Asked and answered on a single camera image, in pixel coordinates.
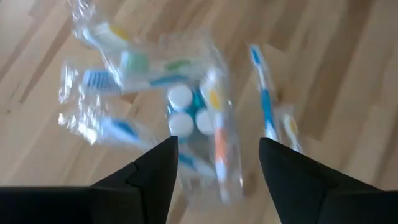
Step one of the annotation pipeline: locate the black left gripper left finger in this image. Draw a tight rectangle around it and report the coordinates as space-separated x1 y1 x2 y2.
0 136 180 224

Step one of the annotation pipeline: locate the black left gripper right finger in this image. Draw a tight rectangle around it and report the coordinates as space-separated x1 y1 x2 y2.
258 136 398 224

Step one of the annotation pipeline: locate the clear acrylic organizer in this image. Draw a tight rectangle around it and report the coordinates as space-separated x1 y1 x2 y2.
157 29 245 208

